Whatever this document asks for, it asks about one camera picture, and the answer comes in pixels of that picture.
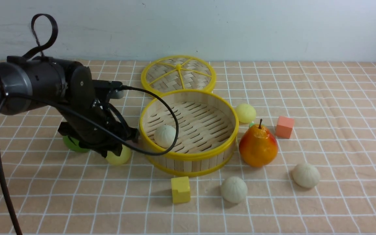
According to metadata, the white bun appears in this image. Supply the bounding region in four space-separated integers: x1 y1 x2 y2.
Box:
291 163 321 189
220 176 248 204
153 125 176 149

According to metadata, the yellow bun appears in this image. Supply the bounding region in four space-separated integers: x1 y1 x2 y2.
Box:
105 145 132 166
235 103 257 123

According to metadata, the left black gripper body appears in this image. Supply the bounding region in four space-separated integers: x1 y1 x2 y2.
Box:
58 65 131 150

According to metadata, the orange wooden cube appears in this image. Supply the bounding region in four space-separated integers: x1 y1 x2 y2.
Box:
275 116 294 139

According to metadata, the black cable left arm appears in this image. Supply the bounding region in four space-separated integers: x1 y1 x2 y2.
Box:
0 14 179 235

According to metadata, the yellow wooden block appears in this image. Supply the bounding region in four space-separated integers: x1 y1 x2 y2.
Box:
171 176 191 204

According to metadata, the bamboo steamer tray yellow rim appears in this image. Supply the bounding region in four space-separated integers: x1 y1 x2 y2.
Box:
146 90 239 177

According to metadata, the orange checkered tablecloth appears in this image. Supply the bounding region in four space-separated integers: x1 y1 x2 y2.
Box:
0 61 376 235

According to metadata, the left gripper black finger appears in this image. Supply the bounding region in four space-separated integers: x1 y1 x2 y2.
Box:
123 128 140 143
92 142 123 158

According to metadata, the orange toy pear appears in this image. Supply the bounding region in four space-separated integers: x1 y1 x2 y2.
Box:
239 119 278 168

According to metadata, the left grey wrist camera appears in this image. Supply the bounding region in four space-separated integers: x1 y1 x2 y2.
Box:
92 80 124 102

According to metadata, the woven bamboo steamer lid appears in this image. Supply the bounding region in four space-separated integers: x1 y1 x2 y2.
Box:
141 55 217 95

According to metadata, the green toy watermelon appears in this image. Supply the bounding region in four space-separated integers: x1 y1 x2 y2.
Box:
62 135 90 153

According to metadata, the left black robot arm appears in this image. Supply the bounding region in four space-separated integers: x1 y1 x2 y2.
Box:
0 56 139 157

